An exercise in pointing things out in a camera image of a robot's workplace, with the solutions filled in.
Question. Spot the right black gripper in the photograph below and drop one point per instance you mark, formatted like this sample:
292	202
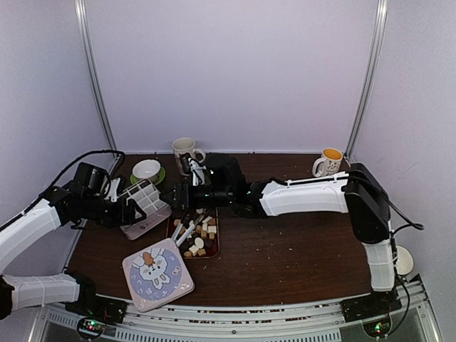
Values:
174	197

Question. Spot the aluminium frame post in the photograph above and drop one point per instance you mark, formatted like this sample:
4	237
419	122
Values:
82	19
376	45

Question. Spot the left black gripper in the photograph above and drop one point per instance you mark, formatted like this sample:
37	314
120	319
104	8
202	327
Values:
125	218

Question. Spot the white bowl near right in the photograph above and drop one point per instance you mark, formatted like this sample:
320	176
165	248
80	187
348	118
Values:
405	261

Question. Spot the white mug yellow inside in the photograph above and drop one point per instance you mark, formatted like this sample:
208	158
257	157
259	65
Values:
328	163

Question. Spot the green saucer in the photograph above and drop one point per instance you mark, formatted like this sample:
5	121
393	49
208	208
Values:
158	178

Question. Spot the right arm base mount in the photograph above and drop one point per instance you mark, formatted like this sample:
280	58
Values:
374	314

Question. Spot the left aluminium frame post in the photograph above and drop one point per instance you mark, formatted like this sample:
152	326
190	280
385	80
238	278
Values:
82	19

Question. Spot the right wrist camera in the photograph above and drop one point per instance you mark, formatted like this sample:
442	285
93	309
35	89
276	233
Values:
195	169

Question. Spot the lilac tin box with dividers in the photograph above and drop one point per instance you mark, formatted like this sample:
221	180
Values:
153	209

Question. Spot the white oval chocolate in tray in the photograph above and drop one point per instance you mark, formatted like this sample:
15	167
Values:
199	243

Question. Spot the red chocolate tray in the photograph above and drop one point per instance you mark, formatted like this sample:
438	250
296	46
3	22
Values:
208	231

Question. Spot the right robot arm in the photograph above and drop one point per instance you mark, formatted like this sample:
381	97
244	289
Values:
288	259

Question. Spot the tall floral mug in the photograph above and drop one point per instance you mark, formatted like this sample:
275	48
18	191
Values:
184	148

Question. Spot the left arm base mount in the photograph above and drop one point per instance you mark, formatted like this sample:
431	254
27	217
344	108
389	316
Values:
94	321

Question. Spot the lilac bunny tin lid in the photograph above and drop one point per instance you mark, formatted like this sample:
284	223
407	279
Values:
157	275

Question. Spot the right aluminium frame post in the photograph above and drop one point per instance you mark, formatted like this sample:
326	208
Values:
376	45

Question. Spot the front aluminium rail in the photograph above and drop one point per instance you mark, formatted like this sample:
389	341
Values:
315	321

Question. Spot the white metal tongs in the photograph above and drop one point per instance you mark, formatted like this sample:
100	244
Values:
187	229

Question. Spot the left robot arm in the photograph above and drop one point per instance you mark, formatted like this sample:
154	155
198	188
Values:
91	195

